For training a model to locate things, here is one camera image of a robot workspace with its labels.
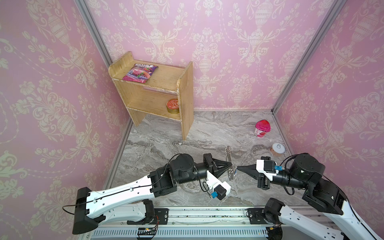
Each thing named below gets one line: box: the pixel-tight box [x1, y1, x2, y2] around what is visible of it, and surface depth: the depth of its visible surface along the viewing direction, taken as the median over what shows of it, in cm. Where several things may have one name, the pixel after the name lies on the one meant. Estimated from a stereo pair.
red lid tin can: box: [166, 98, 180, 115], surface depth 92 cm
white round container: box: [270, 143, 286, 157], surface depth 96 cm
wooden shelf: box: [108, 51, 194, 141], surface depth 85 cm
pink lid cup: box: [254, 119, 271, 138], surface depth 102 cm
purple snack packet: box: [122, 63, 159, 84], surface depth 77 cm
